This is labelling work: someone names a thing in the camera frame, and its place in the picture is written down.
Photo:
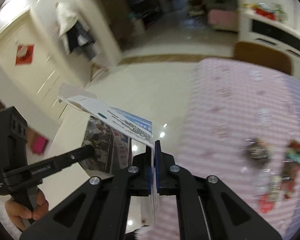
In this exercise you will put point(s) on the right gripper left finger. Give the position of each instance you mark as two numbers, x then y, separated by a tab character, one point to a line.
99	208

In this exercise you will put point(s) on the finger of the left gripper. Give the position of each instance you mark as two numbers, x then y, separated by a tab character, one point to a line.
55	164

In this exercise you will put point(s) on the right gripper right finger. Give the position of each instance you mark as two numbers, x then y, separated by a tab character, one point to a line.
207	208

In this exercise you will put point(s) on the white blue paper box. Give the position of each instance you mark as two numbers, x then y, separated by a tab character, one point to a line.
135	127

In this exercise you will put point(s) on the red carton box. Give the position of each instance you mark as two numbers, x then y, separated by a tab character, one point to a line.
291	169

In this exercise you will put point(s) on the person's left hand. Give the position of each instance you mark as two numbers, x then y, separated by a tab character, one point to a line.
17	212

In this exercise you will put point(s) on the magenta box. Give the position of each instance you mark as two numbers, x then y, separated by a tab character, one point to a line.
39	144

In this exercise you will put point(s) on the red green snack bar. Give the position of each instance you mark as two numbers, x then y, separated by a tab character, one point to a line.
265	204

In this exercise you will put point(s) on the green snack wrapper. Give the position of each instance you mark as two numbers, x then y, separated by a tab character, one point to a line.
274	188

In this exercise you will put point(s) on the dark shiny wrapper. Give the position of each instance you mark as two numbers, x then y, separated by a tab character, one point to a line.
257	151

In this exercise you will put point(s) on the pink checkered tablecloth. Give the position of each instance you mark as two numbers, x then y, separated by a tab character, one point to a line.
205	114

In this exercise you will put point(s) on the red door decoration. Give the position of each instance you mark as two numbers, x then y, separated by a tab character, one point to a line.
24	54

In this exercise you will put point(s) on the white door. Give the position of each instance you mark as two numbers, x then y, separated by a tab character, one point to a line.
41	79

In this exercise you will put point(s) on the wooden chair back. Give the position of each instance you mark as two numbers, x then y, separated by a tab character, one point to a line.
263	56

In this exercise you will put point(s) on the white cabinet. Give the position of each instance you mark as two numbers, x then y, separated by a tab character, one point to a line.
258	29

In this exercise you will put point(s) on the pink sofa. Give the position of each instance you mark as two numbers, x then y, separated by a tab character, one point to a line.
223	20

